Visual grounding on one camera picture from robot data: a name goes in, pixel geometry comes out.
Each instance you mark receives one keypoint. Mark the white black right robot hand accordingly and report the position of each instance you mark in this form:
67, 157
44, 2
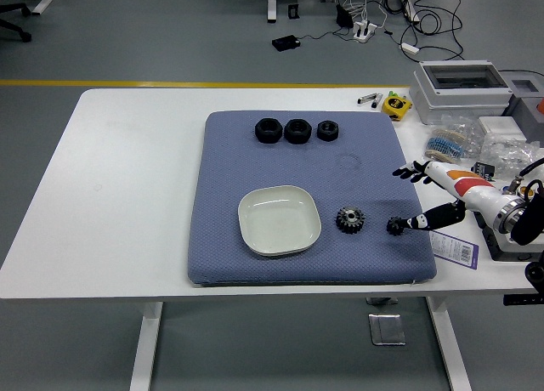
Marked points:
467, 187

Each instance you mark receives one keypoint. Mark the small dark gear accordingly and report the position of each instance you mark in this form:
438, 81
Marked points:
395, 226

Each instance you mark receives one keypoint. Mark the large steel gear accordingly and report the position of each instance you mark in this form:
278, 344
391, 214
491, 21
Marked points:
351, 221

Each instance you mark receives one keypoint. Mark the small white box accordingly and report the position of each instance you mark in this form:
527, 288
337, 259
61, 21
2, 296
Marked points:
499, 126

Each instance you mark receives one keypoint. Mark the grey box with orange button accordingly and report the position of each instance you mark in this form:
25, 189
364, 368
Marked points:
527, 110

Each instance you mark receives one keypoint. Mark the small black hex nut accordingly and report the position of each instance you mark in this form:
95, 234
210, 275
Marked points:
327, 131

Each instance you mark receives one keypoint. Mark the large black hex nut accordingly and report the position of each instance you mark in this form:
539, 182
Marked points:
297, 131
268, 131

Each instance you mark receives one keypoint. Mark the flat black box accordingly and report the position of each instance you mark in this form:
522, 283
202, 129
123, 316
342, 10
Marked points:
286, 43

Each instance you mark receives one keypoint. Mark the small black circuit board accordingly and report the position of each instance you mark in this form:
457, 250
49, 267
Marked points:
483, 171

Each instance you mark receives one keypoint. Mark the blue resistor tape strip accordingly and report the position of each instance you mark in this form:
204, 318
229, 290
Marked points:
444, 144

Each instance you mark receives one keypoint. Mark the clear plastic bag of parts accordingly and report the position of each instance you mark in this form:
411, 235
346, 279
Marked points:
510, 153

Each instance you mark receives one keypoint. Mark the purple white label card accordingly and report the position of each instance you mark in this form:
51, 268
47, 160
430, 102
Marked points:
455, 248

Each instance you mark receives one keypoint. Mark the flat clear plastic bag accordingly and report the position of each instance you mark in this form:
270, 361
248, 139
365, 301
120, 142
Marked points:
461, 124

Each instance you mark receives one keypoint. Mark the yellow tape measure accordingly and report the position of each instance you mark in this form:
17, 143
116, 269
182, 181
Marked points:
396, 107

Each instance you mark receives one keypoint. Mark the black desk control panel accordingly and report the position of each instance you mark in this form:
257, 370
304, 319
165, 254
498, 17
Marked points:
525, 300

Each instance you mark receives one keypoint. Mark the silver black marker pen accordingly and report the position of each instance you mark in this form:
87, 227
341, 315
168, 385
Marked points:
367, 98

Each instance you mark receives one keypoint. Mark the white power adapter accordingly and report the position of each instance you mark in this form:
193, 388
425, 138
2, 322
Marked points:
410, 48

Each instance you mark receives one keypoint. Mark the metal floor plate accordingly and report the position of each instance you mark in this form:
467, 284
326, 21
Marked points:
387, 329

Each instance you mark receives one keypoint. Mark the white power strip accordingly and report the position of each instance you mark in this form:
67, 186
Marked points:
364, 30

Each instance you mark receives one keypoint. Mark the white square dish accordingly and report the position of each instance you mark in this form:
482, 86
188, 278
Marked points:
276, 221

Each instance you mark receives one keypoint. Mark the black power adapter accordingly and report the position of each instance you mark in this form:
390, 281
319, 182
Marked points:
343, 16

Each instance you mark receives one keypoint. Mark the blue-grey padded mat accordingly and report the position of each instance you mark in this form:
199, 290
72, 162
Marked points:
255, 166

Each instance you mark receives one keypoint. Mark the white table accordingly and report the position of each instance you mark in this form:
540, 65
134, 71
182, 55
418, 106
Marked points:
127, 174

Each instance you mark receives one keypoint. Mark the black office chair base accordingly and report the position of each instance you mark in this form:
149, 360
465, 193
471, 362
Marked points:
15, 21

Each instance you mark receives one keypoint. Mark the grey electrical enclosure box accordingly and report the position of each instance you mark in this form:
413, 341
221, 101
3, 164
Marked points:
450, 98

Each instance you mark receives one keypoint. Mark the small black bracket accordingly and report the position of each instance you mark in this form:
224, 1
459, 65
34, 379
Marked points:
293, 12

